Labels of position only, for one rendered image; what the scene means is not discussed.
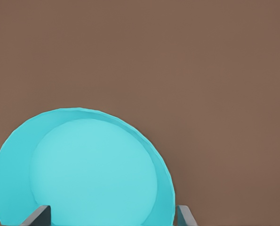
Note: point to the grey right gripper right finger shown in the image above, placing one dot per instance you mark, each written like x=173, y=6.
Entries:
x=184, y=215

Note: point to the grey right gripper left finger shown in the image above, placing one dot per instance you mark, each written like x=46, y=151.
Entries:
x=39, y=216

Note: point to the turquoise round plate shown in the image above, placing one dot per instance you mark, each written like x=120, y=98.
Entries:
x=92, y=164

